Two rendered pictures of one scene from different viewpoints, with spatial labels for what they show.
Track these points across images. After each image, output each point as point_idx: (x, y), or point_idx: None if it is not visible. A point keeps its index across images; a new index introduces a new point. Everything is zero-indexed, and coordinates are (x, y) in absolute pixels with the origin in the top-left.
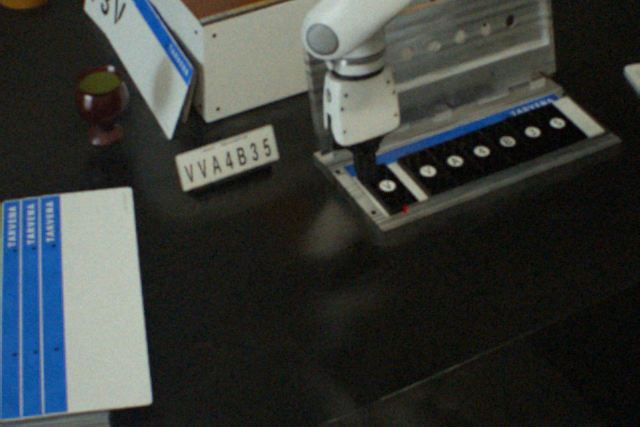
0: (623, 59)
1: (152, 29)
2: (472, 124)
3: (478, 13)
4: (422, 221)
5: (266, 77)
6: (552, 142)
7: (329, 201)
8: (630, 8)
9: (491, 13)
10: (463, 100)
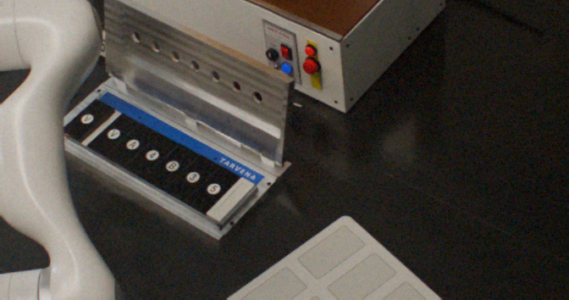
0: (367, 213)
1: None
2: (194, 141)
3: (231, 69)
4: (68, 153)
5: (167, 10)
6: (185, 193)
7: (80, 102)
8: (463, 196)
9: (241, 78)
10: (203, 121)
